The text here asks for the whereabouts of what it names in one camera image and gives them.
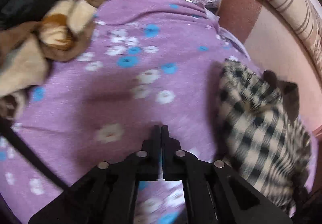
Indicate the striped beige pillow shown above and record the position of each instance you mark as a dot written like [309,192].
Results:
[305,22]

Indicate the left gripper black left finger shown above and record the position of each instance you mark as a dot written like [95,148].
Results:
[108,192]

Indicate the purple floral bed sheet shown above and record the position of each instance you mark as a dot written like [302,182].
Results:
[150,62]

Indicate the black beige checkered coat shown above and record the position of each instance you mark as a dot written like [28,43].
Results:
[263,145]

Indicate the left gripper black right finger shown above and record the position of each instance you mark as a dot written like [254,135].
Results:
[214,192]

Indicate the pink upholstered headboard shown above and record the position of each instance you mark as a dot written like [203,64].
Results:
[272,45]

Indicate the beige brown clothes pile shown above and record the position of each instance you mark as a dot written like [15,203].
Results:
[61,35]

